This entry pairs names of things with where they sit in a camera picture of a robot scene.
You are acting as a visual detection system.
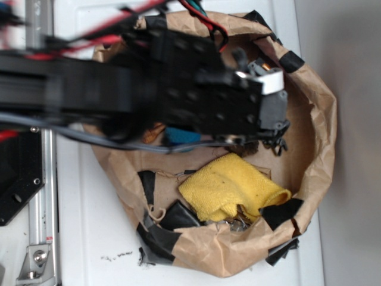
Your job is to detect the metal corner bracket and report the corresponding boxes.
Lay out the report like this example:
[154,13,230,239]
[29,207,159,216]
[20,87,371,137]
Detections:
[15,244,56,285]

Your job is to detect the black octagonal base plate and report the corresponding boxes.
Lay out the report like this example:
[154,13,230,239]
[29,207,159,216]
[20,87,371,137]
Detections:
[1,132,45,226]

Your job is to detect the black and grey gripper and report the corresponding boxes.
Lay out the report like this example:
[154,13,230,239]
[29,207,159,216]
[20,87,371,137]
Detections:
[194,48,290,156]

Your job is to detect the aluminium extrusion rail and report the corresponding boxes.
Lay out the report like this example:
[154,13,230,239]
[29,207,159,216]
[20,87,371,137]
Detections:
[25,1,61,285]

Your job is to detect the brown rough rock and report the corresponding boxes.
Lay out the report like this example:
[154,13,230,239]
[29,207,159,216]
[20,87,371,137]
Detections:
[227,141,259,157]

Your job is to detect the yellow microfibre cloth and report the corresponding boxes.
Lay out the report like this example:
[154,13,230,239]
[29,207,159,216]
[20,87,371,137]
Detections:
[179,153,292,222]

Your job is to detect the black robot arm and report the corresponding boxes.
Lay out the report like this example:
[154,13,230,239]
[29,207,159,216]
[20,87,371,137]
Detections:
[1,28,290,155]

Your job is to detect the brown paper bag bin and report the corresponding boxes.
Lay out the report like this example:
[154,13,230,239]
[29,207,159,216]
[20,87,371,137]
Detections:
[93,12,337,278]

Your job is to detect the red and black wires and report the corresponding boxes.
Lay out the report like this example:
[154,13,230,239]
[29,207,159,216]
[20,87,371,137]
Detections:
[0,0,230,60]

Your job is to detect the orange spiral seashell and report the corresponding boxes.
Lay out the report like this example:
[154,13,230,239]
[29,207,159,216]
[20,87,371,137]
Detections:
[142,122,166,144]

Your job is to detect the blue dimpled ball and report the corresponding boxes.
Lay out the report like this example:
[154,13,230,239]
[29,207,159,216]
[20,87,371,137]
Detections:
[164,127,201,147]

